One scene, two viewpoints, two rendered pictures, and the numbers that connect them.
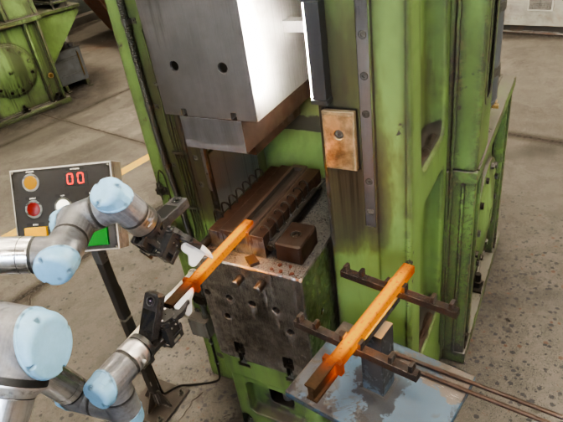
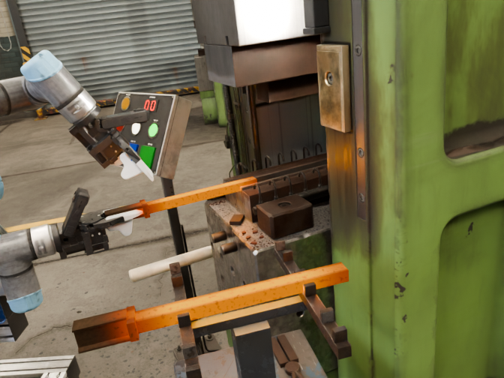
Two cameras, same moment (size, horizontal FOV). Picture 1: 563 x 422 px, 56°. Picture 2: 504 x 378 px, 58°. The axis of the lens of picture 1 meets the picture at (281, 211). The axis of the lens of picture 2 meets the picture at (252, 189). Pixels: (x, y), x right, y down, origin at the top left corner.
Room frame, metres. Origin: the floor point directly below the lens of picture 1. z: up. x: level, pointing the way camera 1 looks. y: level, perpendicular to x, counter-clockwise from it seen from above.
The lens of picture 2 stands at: (0.40, -0.59, 1.44)
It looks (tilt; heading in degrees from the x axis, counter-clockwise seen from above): 21 degrees down; 36
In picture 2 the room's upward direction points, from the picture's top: 7 degrees counter-clockwise
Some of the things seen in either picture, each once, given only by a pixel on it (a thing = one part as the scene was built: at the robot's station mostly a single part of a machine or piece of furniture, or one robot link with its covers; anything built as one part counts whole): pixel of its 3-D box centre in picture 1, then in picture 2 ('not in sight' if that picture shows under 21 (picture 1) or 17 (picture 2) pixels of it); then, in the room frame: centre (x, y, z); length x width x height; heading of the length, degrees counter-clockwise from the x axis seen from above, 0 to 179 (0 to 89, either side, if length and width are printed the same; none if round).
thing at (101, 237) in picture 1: (97, 233); (147, 157); (1.42, 0.59, 1.01); 0.07 x 0.05 x 0.07; 83
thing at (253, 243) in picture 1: (268, 204); (301, 178); (1.51, 0.04, 0.96); 0.42 x 0.20 x 0.09; 148
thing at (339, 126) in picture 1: (340, 140); (334, 88); (1.27, -0.18, 1.27); 0.09 x 0.02 x 0.17; 58
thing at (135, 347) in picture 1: (135, 354); (45, 241); (0.90, 0.39, 0.99); 0.08 x 0.05 x 0.08; 58
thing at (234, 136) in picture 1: (250, 104); (292, 52); (1.51, 0.04, 1.32); 0.42 x 0.20 x 0.10; 148
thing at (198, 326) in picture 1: (203, 323); not in sight; (1.62, 0.39, 0.36); 0.09 x 0.07 x 0.12; 58
